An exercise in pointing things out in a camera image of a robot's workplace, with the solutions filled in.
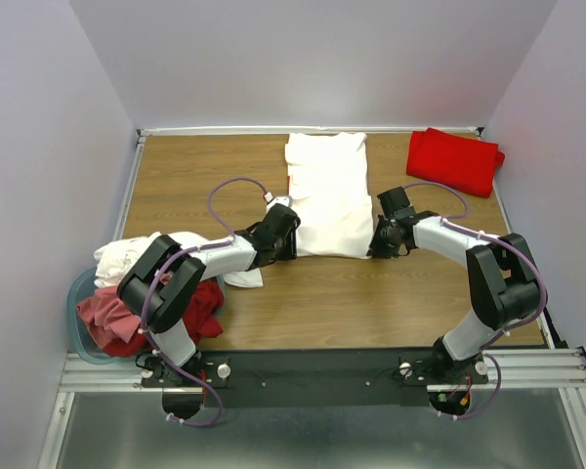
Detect white printed t-shirt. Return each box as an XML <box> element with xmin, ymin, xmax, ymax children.
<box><xmin>284</xmin><ymin>133</ymin><xmax>374</xmax><ymax>259</ymax></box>

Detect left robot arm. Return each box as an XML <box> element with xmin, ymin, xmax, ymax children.
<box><xmin>117</xmin><ymin>203</ymin><xmax>300</xmax><ymax>386</ymax></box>

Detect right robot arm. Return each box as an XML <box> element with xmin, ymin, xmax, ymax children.
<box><xmin>368</xmin><ymin>187</ymin><xmax>548</xmax><ymax>383</ymax></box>

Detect folded bright red t-shirt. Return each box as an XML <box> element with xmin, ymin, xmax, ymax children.
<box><xmin>406</xmin><ymin>128</ymin><xmax>505</xmax><ymax>198</ymax></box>

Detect dark red t-shirt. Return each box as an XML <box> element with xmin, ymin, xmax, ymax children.
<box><xmin>102</xmin><ymin>280</ymin><xmax>224</xmax><ymax>358</ymax></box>

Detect pink t-shirt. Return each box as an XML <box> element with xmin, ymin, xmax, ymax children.
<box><xmin>76</xmin><ymin>286</ymin><xmax>140</xmax><ymax>349</ymax></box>

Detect teal plastic bin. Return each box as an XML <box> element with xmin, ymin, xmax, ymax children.
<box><xmin>67</xmin><ymin>268</ymin><xmax>225</xmax><ymax>364</ymax></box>

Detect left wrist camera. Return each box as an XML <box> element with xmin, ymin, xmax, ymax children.
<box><xmin>268</xmin><ymin>195</ymin><xmax>292</xmax><ymax>209</ymax></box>

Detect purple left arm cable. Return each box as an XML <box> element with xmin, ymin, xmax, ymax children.
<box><xmin>139</xmin><ymin>176</ymin><xmax>274</xmax><ymax>429</ymax></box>

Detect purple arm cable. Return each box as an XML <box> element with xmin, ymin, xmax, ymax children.
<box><xmin>139</xmin><ymin>176</ymin><xmax>274</xmax><ymax>429</ymax></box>
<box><xmin>403</xmin><ymin>183</ymin><xmax>549</xmax><ymax>422</ymax></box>

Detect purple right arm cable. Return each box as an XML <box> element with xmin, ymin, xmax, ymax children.
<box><xmin>403</xmin><ymin>183</ymin><xmax>549</xmax><ymax>422</ymax></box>

